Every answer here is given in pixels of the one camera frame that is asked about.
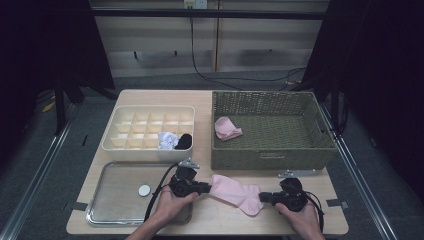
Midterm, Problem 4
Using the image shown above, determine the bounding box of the clear box lid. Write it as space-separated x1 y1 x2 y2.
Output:
85 161 195 227

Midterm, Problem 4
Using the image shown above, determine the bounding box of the black wall cable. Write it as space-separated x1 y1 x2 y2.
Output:
189 16 308 92

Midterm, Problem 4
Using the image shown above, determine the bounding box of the hand-held gripper cable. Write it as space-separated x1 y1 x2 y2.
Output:
304 190 326 233
143 162 180 223

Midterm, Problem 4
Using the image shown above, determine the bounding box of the pink sock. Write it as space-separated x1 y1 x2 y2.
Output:
208 174 266 217
214 116 244 142

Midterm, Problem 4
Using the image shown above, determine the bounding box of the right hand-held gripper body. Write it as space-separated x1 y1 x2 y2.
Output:
271 168 317 213

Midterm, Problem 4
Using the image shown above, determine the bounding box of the green woven basket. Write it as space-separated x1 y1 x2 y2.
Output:
210 90 338 171

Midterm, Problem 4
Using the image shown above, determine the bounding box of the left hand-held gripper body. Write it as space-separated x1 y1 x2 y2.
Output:
168 157 202 198

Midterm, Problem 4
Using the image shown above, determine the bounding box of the black curtain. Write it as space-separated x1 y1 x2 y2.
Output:
301 0 424 201
0 0 116 168

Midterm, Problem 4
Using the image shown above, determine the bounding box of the right hand-held gripper cable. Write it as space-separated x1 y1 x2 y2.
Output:
304 190 326 233

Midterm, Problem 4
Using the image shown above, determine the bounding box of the white wall socket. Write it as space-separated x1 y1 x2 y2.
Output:
183 0 208 10

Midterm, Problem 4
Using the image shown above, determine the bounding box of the person's left hand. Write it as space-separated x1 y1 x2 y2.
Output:
151 184 200 228

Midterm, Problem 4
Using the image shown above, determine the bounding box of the black stand post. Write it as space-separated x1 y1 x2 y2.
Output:
54 74 68 135
329 76 342 134

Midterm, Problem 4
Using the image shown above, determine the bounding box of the black crossbar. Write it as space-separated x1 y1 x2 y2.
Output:
89 8 329 20

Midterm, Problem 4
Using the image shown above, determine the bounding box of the black sock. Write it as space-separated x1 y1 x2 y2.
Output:
174 133 194 151

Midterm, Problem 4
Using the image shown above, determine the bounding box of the white sock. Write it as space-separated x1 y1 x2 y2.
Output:
157 131 180 151

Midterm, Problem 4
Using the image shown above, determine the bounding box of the person's right hand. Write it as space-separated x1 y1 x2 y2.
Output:
274 201 325 240

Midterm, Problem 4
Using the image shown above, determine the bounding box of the left hand-held gripper cable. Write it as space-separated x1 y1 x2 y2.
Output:
143 162 180 223

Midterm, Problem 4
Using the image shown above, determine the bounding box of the cream divided storage box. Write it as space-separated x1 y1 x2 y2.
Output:
101 105 196 163

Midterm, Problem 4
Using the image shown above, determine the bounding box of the metal floor rail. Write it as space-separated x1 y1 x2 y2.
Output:
0 103 80 240
319 103 400 240

